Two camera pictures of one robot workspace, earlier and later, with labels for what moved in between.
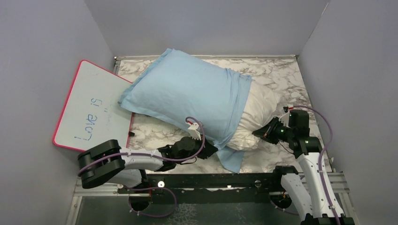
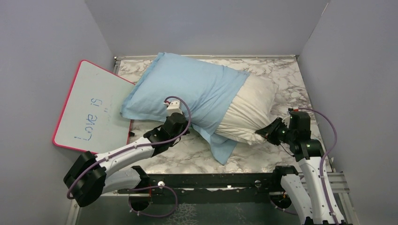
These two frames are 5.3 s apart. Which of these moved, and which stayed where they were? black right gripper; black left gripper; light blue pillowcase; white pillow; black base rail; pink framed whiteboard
Moved: light blue pillowcase; black left gripper; white pillow
Stayed: pink framed whiteboard; black base rail; black right gripper
